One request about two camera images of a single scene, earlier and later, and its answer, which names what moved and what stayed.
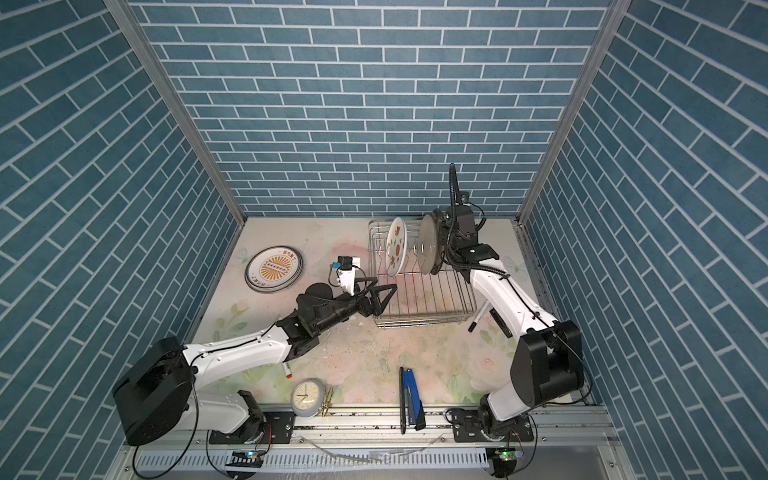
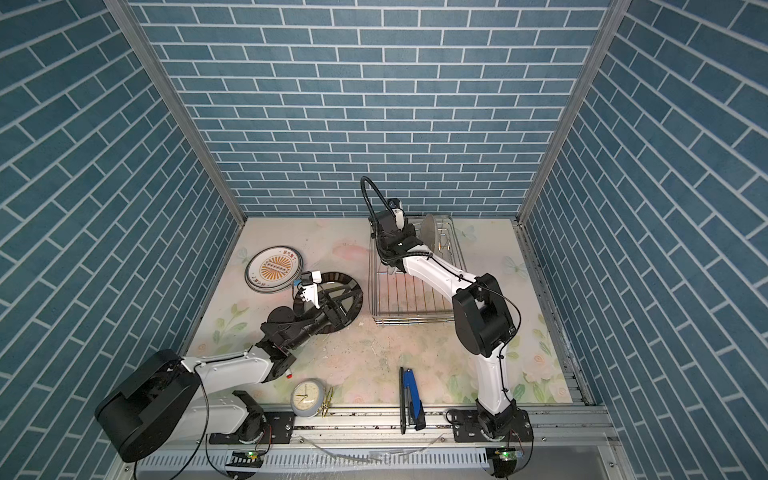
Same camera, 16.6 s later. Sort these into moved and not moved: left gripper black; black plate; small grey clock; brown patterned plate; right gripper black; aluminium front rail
Moved: right gripper black; black plate; left gripper black
Not moved: brown patterned plate; small grey clock; aluminium front rail
